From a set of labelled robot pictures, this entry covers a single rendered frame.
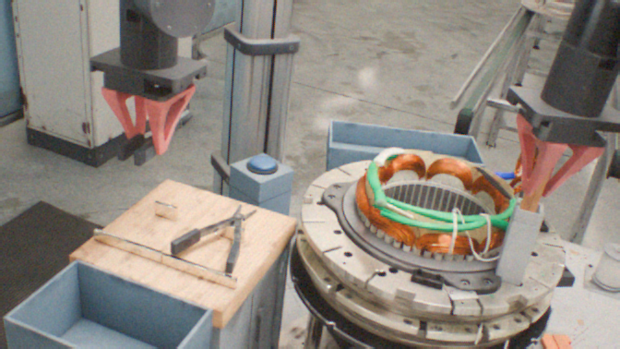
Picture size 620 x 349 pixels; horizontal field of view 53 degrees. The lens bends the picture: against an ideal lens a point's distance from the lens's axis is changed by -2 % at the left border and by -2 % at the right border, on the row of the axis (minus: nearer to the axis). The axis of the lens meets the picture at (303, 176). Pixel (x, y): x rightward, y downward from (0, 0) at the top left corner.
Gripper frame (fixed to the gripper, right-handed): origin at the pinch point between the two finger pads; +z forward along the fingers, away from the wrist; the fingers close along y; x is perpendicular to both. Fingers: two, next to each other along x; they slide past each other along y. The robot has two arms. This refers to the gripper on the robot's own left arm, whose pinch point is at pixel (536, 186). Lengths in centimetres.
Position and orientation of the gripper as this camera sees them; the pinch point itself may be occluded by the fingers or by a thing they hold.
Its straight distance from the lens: 67.7
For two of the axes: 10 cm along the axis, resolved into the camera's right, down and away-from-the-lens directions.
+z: -1.7, 8.6, 4.9
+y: 9.7, 0.7, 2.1
